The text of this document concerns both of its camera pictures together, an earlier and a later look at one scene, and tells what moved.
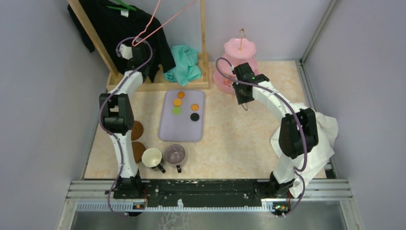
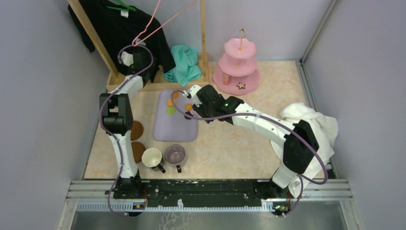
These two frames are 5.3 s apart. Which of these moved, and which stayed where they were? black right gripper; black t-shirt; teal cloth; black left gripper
Moved: black right gripper
Stayed: teal cloth; black t-shirt; black left gripper
